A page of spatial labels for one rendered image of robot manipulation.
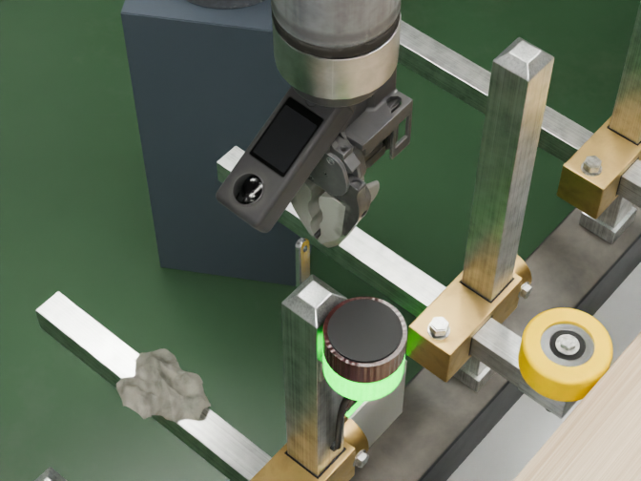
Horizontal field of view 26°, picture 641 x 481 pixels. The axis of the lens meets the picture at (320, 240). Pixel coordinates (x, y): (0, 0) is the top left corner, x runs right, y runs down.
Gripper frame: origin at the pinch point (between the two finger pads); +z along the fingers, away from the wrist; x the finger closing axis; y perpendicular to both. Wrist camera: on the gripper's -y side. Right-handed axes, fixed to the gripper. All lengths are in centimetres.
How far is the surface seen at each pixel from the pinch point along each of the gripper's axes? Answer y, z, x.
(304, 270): -2.3, 1.8, -0.3
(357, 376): -12.2, -8.6, -14.0
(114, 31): 69, 102, 113
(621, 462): 4.7, 11.0, -28.9
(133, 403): -16.6, 14.0, 7.7
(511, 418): 16.7, 39.2, -12.7
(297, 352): -11.3, -4.0, -7.5
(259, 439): 20, 101, 31
